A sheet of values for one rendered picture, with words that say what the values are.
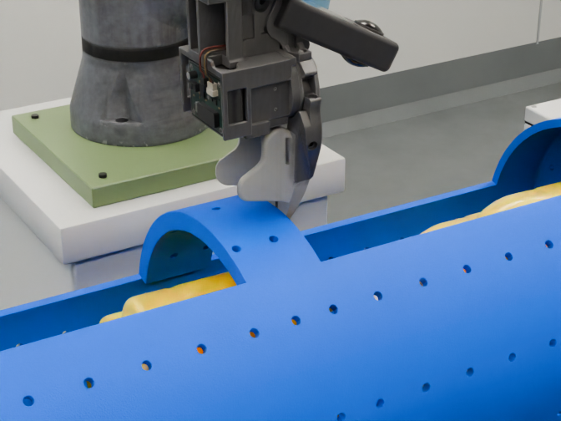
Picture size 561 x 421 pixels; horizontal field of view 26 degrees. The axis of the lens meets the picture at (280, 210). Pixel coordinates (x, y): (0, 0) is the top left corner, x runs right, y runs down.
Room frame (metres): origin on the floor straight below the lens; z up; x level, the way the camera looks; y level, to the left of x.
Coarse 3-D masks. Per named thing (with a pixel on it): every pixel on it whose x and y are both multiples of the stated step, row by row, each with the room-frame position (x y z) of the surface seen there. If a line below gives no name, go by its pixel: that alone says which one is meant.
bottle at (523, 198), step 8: (552, 184) 1.04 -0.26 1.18; (560, 184) 1.03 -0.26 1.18; (520, 192) 1.02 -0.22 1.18; (528, 192) 1.01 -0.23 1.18; (536, 192) 1.01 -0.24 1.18; (544, 192) 1.01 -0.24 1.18; (552, 192) 1.01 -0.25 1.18; (560, 192) 1.01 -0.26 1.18; (496, 200) 1.01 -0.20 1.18; (504, 200) 1.00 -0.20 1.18; (512, 200) 1.00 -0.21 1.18; (520, 200) 1.00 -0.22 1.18; (528, 200) 1.00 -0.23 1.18; (536, 200) 1.00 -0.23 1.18; (488, 208) 1.00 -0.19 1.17; (496, 208) 0.99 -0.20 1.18; (504, 208) 0.99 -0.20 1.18; (512, 208) 0.99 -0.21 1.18; (480, 216) 0.99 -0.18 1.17
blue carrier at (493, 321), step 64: (448, 192) 1.13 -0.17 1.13; (512, 192) 1.17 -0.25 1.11; (192, 256) 0.97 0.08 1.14; (256, 256) 0.81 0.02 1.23; (320, 256) 1.05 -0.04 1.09; (384, 256) 0.83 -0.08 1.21; (448, 256) 0.85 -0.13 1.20; (512, 256) 0.87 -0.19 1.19; (0, 320) 0.89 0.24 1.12; (64, 320) 0.92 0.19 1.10; (128, 320) 0.73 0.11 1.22; (192, 320) 0.74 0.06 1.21; (256, 320) 0.76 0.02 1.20; (320, 320) 0.77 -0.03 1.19; (384, 320) 0.79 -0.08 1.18; (448, 320) 0.81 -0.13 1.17; (512, 320) 0.83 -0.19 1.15; (0, 384) 0.67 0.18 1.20; (64, 384) 0.68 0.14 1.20; (128, 384) 0.69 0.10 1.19; (192, 384) 0.71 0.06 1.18; (256, 384) 0.73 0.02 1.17; (320, 384) 0.74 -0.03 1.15; (384, 384) 0.77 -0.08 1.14; (448, 384) 0.79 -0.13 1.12; (512, 384) 0.82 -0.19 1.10
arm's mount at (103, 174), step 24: (24, 120) 1.22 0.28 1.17; (48, 120) 1.22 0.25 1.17; (48, 144) 1.15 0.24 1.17; (72, 144) 1.15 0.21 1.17; (96, 144) 1.15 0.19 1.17; (168, 144) 1.16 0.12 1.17; (192, 144) 1.16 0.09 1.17; (216, 144) 1.16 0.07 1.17; (72, 168) 1.09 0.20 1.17; (96, 168) 1.09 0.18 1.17; (120, 168) 1.09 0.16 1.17; (144, 168) 1.09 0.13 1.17; (168, 168) 1.09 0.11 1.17; (192, 168) 1.10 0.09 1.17; (96, 192) 1.05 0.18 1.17; (120, 192) 1.06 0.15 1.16; (144, 192) 1.07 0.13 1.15
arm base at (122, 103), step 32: (96, 64) 1.18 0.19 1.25; (128, 64) 1.17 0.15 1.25; (160, 64) 1.17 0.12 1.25; (96, 96) 1.17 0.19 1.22; (128, 96) 1.16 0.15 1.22; (160, 96) 1.16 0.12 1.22; (96, 128) 1.16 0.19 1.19; (128, 128) 1.15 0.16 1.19; (160, 128) 1.15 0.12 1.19; (192, 128) 1.17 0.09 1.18
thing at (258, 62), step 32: (192, 0) 0.86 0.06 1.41; (224, 0) 0.83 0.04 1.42; (256, 0) 0.88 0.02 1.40; (192, 32) 0.86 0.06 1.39; (224, 32) 0.85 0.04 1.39; (256, 32) 0.85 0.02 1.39; (192, 64) 0.86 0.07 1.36; (224, 64) 0.84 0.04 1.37; (256, 64) 0.83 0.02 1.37; (288, 64) 0.84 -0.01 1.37; (192, 96) 0.86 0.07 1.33; (224, 96) 0.81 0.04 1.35; (256, 96) 0.83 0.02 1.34; (288, 96) 0.85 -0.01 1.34; (224, 128) 0.81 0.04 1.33; (256, 128) 0.83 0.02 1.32
